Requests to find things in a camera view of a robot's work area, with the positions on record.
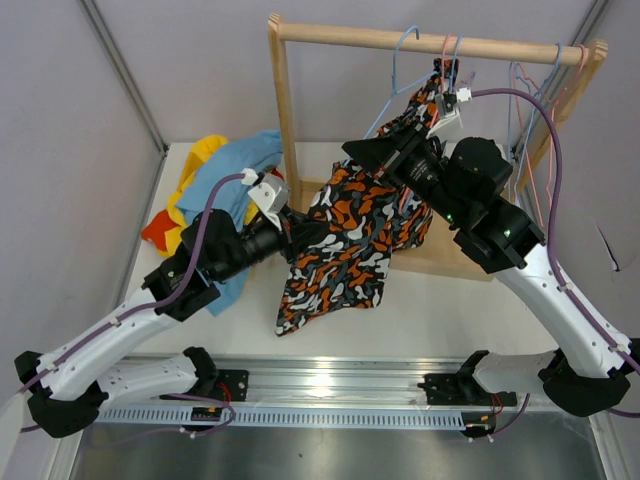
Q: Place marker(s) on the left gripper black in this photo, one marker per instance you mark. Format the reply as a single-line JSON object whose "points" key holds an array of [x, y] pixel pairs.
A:
{"points": [[294, 238]]}

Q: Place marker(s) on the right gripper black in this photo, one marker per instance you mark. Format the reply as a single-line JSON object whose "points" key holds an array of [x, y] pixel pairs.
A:
{"points": [[386, 156]]}

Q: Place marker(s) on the orange red shorts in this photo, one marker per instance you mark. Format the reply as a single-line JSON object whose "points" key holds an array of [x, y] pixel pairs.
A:
{"points": [[155, 232]]}

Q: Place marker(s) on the light blue shorts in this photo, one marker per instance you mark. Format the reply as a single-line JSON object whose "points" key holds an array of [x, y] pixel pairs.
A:
{"points": [[260, 152]]}

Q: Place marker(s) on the yellow shorts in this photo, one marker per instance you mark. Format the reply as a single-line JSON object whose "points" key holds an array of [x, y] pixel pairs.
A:
{"points": [[198, 156]]}

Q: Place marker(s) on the black orange camouflage shorts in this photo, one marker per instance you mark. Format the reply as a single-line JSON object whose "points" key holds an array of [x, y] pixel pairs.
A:
{"points": [[367, 222]]}

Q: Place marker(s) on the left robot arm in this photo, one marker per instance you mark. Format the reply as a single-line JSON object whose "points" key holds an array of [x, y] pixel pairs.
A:
{"points": [[70, 387]]}

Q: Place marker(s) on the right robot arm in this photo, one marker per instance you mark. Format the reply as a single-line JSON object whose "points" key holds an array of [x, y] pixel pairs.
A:
{"points": [[587, 372]]}

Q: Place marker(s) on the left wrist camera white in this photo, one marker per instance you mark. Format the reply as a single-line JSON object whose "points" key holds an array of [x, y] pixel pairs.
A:
{"points": [[269, 192]]}

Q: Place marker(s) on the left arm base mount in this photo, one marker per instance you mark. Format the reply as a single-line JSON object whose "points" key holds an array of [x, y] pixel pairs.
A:
{"points": [[227, 385]]}

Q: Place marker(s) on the slotted cable duct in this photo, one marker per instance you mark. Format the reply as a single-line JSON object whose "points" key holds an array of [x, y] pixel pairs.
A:
{"points": [[246, 416]]}

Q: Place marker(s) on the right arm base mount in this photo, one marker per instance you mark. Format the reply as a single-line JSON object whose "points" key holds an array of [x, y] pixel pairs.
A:
{"points": [[461, 389]]}

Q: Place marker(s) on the aluminium frame post left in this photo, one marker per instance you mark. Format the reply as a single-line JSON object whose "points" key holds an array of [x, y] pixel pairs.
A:
{"points": [[109, 45]]}

